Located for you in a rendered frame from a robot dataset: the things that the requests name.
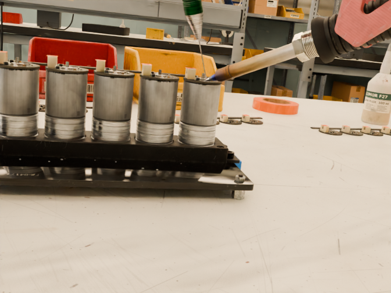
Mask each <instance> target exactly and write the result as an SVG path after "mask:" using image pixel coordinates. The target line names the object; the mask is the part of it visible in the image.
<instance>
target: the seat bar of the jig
mask: <svg viewBox="0 0 391 293"><path fill-rule="evenodd" d="M135 139H136V134H135V133H130V141H127V142H102V141H97V140H94V139H92V138H91V131H86V134H85V138H83V139H80V140H72V141H64V140H53V139H50V138H47V137H45V136H44V128H38V135H37V136H35V137H30V138H6V137H0V155H10V156H42V157H59V158H90V159H122V160H154V161H170V162H202V163H227V158H228V148H227V147H226V146H225V145H224V144H223V143H222V142H221V141H220V140H219V139H218V138H217V137H215V142H214V145H213V146H191V145H186V144H182V143H180V142H178V141H177V139H178V135H173V143H171V144H166V145H154V144H146V143H143V142H139V141H137V140H135Z"/></svg>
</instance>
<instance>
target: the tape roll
mask: <svg viewBox="0 0 391 293"><path fill-rule="evenodd" d="M252 107H253V108H254V109H256V110H260V111H262V112H268V113H274V114H280V115H296V114H298V108H299V104H298V103H296V102H293V101H288V100H285V99H278V98H267V97H255V98H253V105H252Z"/></svg>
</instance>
